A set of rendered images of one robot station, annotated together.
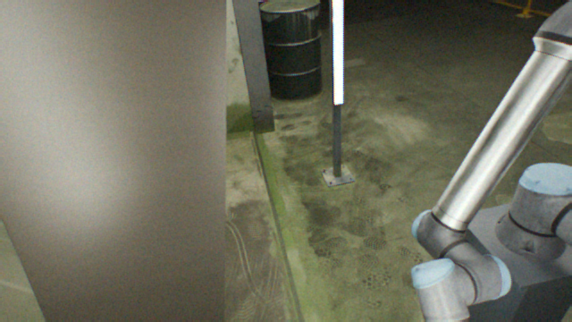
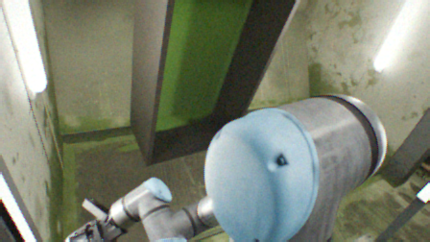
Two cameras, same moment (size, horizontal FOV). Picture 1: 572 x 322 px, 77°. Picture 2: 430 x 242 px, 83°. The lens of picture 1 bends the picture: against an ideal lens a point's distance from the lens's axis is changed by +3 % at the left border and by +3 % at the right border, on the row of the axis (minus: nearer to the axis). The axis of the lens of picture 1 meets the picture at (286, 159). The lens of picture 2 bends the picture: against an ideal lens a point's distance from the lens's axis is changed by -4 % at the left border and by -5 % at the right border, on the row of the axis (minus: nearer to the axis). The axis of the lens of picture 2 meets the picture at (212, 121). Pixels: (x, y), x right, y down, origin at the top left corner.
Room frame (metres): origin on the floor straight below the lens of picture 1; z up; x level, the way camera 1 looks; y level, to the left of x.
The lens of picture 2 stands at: (0.39, -0.79, 1.58)
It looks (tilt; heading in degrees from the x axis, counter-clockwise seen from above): 35 degrees down; 67
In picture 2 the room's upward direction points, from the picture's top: 11 degrees clockwise
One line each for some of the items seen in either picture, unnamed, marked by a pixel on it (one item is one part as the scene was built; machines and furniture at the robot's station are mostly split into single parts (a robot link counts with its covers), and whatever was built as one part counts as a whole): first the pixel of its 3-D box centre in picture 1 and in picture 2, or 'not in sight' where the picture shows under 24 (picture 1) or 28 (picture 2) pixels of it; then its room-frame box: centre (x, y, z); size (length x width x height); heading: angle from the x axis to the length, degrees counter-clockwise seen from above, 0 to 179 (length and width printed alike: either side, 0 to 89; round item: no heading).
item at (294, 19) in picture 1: (293, 50); not in sight; (3.50, -0.19, 0.44); 0.59 x 0.58 x 0.89; 22
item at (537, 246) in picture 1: (533, 226); not in sight; (0.76, -0.77, 0.69); 0.19 x 0.19 x 0.10
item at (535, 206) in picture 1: (550, 197); not in sight; (0.75, -0.77, 0.83); 0.17 x 0.15 x 0.18; 17
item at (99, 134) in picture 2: not in sight; (211, 119); (1.20, 1.17, 0.11); 2.70 x 0.02 x 0.13; 8
